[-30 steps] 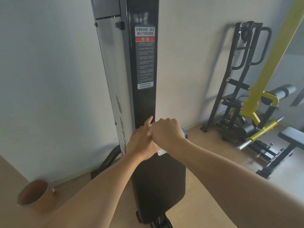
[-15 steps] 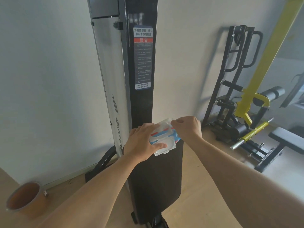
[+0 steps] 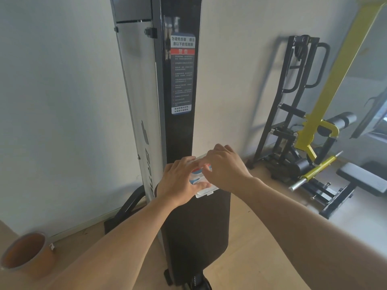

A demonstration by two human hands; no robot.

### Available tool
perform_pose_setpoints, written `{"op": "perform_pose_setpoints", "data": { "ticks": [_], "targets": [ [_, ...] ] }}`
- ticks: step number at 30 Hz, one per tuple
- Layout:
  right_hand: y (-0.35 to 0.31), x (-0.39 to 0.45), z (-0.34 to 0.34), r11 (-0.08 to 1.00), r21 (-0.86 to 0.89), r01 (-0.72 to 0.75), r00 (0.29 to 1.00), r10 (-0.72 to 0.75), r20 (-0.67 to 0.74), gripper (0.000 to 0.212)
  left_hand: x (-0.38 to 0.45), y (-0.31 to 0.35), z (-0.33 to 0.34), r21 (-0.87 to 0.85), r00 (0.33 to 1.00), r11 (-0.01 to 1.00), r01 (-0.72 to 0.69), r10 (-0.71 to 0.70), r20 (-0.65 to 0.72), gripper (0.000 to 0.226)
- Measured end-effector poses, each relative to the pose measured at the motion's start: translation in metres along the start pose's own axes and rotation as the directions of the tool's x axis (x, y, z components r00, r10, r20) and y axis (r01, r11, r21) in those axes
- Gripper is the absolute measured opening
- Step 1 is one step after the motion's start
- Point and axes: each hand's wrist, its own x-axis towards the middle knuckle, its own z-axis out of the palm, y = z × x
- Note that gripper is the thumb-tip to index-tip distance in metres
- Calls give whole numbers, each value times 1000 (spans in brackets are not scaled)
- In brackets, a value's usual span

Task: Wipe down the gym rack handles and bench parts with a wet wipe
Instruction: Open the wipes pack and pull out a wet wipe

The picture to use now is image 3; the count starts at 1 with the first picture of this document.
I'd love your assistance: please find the person's right hand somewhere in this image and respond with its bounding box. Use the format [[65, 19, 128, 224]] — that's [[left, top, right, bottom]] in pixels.
[[201, 144, 254, 197]]

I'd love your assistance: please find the person's left hand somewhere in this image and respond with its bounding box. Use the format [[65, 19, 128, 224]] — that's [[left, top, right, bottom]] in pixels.
[[157, 156, 212, 207]]

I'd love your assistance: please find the white plastic packet blue red print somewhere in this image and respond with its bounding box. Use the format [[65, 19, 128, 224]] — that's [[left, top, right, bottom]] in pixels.
[[189, 152, 220, 199]]

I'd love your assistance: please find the person's left forearm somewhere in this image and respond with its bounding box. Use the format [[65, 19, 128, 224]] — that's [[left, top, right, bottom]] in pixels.
[[56, 195, 183, 290]]

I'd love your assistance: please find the person's right forearm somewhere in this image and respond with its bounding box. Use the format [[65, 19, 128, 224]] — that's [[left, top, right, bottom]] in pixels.
[[238, 177, 387, 290]]

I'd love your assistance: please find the black glossy upright machine panel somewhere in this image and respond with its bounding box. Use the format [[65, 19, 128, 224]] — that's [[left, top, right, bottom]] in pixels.
[[152, 0, 204, 172]]

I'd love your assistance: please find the black curved base tube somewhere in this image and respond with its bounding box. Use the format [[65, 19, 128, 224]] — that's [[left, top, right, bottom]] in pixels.
[[104, 185, 146, 236]]

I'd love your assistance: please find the warning label sticker red band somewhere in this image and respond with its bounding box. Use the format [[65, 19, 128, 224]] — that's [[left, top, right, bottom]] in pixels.
[[170, 35, 195, 115]]

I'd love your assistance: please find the grey lettered machine side panel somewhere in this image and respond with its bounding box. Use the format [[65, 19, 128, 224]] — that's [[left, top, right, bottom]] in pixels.
[[109, 0, 167, 203]]

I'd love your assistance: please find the black foam roller pad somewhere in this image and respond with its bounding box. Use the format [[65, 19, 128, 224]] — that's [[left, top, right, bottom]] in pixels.
[[324, 112, 357, 131]]

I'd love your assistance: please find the black flat bench pad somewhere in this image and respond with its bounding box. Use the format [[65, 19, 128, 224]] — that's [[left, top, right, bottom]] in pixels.
[[335, 162, 387, 197]]

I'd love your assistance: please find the brown packing tape roll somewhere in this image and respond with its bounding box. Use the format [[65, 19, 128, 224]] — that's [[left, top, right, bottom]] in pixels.
[[0, 232, 57, 280]]

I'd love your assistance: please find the black steel gym machine frame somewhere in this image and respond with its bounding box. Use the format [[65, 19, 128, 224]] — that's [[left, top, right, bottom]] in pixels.
[[246, 35, 355, 220]]

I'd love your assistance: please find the dark leaning metal frame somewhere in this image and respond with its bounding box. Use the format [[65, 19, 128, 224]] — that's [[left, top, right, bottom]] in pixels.
[[351, 87, 387, 140]]

